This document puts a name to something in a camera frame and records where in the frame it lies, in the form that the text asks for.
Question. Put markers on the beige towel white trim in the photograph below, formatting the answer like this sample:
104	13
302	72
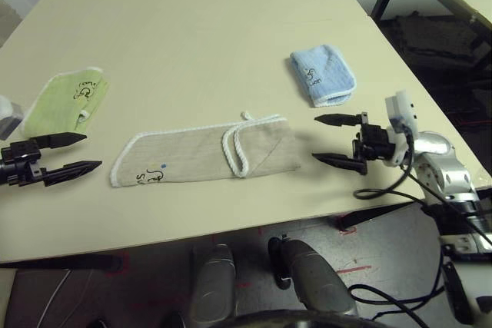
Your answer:
184	151

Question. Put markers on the grey robot left leg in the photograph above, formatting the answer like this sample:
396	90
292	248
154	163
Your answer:
213	289

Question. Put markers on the blue folded towel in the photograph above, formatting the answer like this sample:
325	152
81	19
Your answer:
326	74

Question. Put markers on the green folded towel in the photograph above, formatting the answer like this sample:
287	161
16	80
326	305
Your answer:
61	109

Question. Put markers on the black robot torso rim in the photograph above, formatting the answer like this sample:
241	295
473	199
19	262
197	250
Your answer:
307	318

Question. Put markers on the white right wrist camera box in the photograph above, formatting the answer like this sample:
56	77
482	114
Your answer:
401	120

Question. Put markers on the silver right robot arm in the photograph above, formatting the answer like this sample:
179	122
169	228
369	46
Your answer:
442	166

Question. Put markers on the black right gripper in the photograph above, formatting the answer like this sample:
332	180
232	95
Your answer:
374	143

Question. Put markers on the dark crumpled fabric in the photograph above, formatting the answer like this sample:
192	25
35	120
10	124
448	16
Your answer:
430	32

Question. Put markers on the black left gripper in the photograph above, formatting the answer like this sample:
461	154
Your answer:
21	163

